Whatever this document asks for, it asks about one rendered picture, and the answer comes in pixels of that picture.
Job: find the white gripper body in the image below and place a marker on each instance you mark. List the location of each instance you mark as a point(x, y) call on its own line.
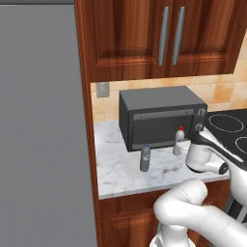
point(185, 148)

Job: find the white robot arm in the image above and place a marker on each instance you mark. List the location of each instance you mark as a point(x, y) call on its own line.
point(205, 215)

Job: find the wooden lower cupboard door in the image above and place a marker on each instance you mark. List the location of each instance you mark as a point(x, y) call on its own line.
point(128, 233)

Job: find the wooden cupboard door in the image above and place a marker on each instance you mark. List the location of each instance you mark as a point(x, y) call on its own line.
point(128, 38)
point(128, 233)
point(209, 35)

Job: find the wooden upper cupboard door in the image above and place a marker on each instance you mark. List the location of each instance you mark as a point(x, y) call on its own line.
point(209, 35)
point(128, 38)

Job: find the red-capped water bottle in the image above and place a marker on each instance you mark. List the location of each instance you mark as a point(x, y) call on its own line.
point(178, 138)

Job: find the blue-capped water bottle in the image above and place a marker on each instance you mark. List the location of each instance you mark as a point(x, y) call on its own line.
point(145, 159)

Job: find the black hob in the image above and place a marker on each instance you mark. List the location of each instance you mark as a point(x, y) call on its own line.
point(225, 123)

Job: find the dark grey microwave oven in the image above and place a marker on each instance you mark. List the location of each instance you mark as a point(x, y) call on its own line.
point(154, 109)

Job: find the wooden drawer front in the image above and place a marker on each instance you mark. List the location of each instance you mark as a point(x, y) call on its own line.
point(128, 205)

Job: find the grey fridge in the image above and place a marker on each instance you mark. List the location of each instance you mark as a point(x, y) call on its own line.
point(38, 128)

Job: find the grey wall outlet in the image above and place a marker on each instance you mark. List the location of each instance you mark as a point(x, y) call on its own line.
point(103, 90)

